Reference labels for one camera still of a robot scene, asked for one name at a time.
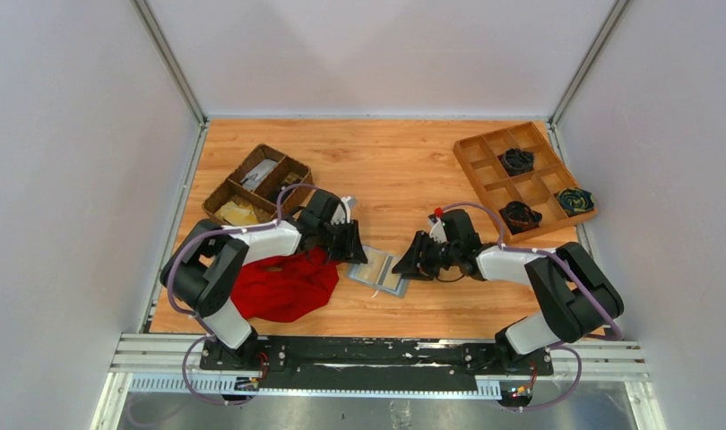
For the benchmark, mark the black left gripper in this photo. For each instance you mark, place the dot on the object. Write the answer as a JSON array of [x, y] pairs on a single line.
[[344, 241]]

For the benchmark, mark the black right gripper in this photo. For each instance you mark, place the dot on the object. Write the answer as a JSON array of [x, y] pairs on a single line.
[[428, 255]]

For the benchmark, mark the grey card holder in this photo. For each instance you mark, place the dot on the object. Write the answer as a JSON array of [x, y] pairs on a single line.
[[389, 282]]

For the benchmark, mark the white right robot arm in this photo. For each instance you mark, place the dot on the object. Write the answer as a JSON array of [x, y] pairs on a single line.
[[574, 296]]

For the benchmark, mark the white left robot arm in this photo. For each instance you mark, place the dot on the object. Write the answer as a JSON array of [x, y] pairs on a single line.
[[200, 275]]

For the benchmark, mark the grey card in basket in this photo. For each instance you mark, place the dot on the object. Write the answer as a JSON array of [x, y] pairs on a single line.
[[254, 177]]

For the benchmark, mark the yellow cards in basket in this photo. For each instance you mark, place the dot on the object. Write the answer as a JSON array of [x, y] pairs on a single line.
[[237, 214]]

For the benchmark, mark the red cloth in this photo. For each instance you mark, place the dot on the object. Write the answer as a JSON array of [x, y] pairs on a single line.
[[282, 289]]

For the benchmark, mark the black item in basket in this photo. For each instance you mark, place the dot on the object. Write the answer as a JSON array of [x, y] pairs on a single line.
[[290, 179]]

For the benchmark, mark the brown woven basket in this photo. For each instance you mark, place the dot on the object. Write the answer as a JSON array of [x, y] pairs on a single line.
[[265, 182]]

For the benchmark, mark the dark rolled belt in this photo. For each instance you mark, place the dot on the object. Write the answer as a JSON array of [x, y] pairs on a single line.
[[520, 217]]

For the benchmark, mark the wooden compartment tray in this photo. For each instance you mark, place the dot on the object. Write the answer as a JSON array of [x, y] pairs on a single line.
[[478, 158]]

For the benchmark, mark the black rolled belt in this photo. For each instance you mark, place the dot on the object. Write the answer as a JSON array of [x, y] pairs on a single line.
[[516, 161]]

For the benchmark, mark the blue yellow rolled tie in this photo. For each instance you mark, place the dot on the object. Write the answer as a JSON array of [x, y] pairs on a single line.
[[575, 201]]

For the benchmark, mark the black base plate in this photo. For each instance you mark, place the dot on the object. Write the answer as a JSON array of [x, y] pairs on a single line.
[[372, 364]]

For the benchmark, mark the aluminium frame rail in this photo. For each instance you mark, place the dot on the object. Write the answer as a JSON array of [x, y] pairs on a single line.
[[169, 363]]

